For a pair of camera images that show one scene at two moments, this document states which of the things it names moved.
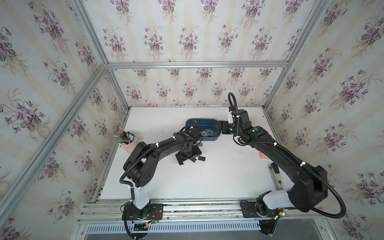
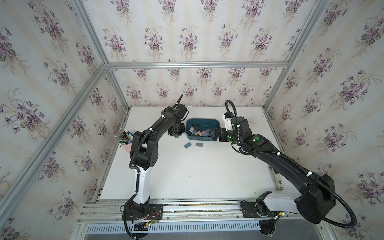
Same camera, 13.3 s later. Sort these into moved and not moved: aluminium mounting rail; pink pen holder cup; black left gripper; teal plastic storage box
Moved: black left gripper
Not moved: pink pen holder cup; teal plastic storage box; aluminium mounting rail
